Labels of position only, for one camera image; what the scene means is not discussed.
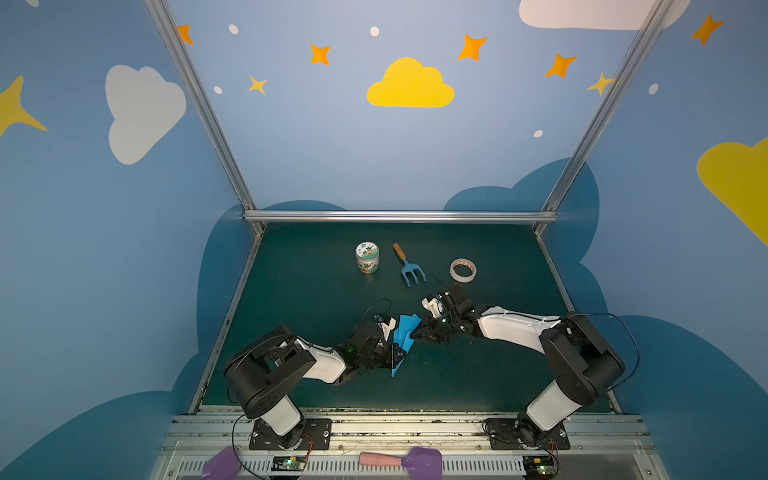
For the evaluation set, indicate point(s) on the purple shovel pink handle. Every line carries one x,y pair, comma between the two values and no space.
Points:
421,463

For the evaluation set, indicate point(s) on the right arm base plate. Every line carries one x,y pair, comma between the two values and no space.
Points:
504,438

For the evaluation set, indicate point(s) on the aluminium back frame rail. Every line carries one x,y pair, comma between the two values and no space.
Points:
401,216

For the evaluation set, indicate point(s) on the floor rail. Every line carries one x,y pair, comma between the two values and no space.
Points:
208,372
615,406

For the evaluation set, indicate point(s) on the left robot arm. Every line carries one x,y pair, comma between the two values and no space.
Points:
261,377

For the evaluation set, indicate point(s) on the blue garden fork wooden handle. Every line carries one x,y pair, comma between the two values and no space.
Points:
411,273

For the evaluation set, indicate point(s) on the cyan paper sheet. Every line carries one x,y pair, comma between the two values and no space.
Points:
402,339

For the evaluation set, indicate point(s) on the front aluminium rail base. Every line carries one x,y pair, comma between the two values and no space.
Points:
603,446

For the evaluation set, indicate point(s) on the small patterned jar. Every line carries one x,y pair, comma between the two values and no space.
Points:
367,257

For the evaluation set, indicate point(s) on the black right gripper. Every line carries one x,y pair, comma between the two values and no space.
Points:
426,327

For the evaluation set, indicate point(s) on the green circuit board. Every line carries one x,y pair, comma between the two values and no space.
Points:
539,467
285,464

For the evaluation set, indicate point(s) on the aluminium right corner post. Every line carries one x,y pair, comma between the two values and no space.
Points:
631,64

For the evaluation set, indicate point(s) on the left side floor rail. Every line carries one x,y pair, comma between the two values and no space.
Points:
208,372

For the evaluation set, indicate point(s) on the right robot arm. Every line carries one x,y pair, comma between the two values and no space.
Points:
583,363

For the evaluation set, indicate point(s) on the aluminium left corner post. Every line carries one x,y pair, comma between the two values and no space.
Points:
165,23

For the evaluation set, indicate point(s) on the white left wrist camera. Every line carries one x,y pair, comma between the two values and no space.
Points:
388,327

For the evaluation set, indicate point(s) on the purple scoop left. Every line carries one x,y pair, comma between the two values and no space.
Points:
225,465

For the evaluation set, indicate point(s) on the right green circuit board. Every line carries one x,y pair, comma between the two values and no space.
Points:
539,467

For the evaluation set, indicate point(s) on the right side floor rail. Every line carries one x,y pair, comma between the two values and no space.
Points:
615,406

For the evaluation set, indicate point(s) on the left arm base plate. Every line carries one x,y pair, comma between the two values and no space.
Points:
307,433

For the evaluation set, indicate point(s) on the white double-sided tape roll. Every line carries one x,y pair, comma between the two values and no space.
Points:
463,270

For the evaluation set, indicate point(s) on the left green circuit board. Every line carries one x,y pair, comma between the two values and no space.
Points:
285,464

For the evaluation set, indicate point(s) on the aluminium corner post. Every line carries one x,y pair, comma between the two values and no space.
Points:
165,23
631,64

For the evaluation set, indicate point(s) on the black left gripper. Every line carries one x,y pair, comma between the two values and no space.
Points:
387,349

